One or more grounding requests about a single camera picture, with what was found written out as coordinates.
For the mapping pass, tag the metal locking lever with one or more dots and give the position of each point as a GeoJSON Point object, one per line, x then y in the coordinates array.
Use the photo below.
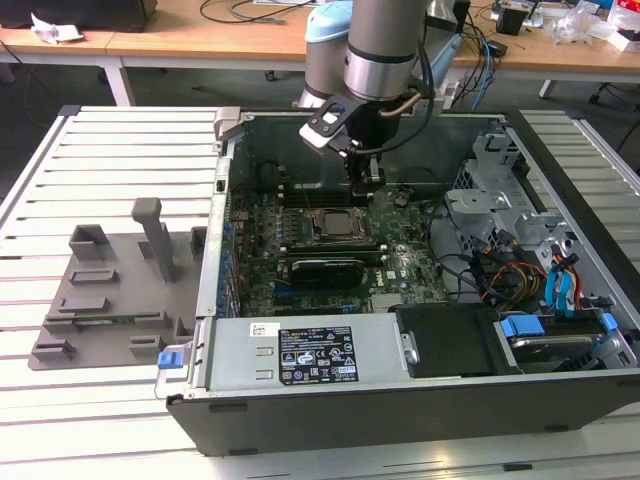
{"type": "Point", "coordinates": [307, 199]}

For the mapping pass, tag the silver green CPU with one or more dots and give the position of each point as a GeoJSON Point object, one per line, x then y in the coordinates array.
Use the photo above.
{"type": "Point", "coordinates": [340, 224]}

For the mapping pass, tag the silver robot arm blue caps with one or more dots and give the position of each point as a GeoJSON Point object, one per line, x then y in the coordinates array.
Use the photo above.
{"type": "Point", "coordinates": [380, 40]}

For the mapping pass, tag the RAM slot white latches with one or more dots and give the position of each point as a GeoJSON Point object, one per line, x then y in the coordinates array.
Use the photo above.
{"type": "Point", "coordinates": [325, 196]}
{"type": "Point", "coordinates": [330, 250]}
{"type": "Point", "coordinates": [375, 261]}
{"type": "Point", "coordinates": [325, 185]}

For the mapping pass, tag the round coin cell battery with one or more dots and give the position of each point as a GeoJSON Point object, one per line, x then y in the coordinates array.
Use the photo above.
{"type": "Point", "coordinates": [401, 200]}

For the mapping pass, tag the white power strip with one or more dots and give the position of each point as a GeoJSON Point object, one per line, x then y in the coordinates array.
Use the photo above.
{"type": "Point", "coordinates": [447, 95]}

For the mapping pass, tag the silver drive cage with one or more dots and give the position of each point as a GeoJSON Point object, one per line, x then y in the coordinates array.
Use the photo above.
{"type": "Point", "coordinates": [480, 210]}

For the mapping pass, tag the green motherboard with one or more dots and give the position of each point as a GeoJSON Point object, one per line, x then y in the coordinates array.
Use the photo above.
{"type": "Point", "coordinates": [410, 260]}

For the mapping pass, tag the black desktop box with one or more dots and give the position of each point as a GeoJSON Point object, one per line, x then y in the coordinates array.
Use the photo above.
{"type": "Point", "coordinates": [462, 15]}

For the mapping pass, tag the small black adapter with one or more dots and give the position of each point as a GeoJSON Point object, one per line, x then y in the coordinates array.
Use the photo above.
{"type": "Point", "coordinates": [497, 48]}

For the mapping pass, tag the black graphics card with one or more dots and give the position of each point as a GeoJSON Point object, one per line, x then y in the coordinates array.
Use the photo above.
{"type": "Point", "coordinates": [325, 274]}

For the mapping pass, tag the silver chipset heatsink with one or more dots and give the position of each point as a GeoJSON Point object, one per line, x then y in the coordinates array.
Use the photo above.
{"type": "Point", "coordinates": [386, 301]}

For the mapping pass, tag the wooden desk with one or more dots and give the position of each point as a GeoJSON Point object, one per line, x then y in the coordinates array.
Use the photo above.
{"type": "Point", "coordinates": [20, 42]}
{"type": "Point", "coordinates": [200, 40]}

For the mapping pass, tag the clear plastic bags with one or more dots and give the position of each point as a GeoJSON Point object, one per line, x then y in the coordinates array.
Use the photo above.
{"type": "Point", "coordinates": [575, 22]}

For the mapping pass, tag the black plastic shroud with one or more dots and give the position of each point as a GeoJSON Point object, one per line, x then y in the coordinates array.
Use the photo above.
{"type": "Point", "coordinates": [450, 345]}

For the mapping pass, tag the hard disk in blue carrier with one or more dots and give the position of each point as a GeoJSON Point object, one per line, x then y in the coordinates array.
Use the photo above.
{"type": "Point", "coordinates": [522, 326]}

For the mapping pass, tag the white black small box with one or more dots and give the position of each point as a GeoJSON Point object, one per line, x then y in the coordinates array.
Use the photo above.
{"type": "Point", "coordinates": [625, 42]}

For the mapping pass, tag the silver power supply unit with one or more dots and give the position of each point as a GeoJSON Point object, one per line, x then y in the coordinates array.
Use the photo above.
{"type": "Point", "coordinates": [235, 360]}

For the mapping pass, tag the red white packet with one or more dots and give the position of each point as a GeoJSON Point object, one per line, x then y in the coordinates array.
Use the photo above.
{"type": "Point", "coordinates": [627, 10]}

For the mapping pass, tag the black silver PC case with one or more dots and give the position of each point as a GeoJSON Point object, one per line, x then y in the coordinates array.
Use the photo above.
{"type": "Point", "coordinates": [350, 420]}

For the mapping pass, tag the grey parts rack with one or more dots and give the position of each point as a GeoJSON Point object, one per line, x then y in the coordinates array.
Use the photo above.
{"type": "Point", "coordinates": [125, 300]}

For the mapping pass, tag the blue case latch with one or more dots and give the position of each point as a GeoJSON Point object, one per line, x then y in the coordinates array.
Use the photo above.
{"type": "Point", "coordinates": [168, 361]}

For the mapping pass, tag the black equipment box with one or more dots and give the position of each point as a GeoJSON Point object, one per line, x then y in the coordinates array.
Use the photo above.
{"type": "Point", "coordinates": [75, 12]}

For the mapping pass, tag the crumpled white paper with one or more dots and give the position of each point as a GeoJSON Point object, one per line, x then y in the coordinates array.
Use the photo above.
{"type": "Point", "coordinates": [50, 30]}

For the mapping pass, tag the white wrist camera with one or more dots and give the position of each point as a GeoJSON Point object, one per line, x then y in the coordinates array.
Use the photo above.
{"type": "Point", "coordinates": [320, 132]}

